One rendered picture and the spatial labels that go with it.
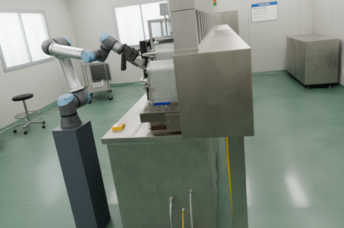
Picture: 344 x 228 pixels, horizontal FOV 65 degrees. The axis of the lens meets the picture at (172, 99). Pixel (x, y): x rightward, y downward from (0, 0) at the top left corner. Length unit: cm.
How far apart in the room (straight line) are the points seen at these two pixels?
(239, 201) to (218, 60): 59
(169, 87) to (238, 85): 95
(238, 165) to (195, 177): 68
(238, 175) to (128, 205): 103
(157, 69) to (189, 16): 94
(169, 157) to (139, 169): 22
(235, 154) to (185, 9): 56
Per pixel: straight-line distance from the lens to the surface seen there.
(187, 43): 91
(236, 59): 90
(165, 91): 182
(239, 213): 123
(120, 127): 185
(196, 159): 168
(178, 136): 163
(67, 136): 209
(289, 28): 749
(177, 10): 91
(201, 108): 94
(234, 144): 107
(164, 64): 180
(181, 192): 182
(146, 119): 170
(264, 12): 735
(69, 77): 217
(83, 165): 214
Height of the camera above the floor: 154
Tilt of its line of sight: 15 degrees down
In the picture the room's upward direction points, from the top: 7 degrees counter-clockwise
